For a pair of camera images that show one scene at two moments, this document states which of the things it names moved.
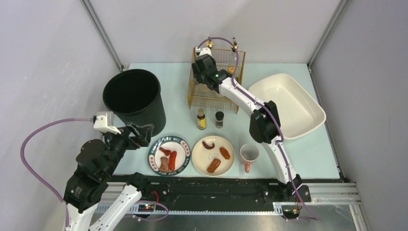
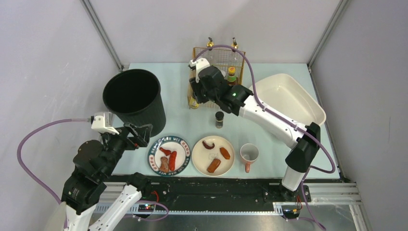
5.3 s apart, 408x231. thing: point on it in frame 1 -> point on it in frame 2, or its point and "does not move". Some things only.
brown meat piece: [164, 166] does not move
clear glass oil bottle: [210, 44] does not move
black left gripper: [132, 138] does not move
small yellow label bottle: [201, 121] -> [193, 103]
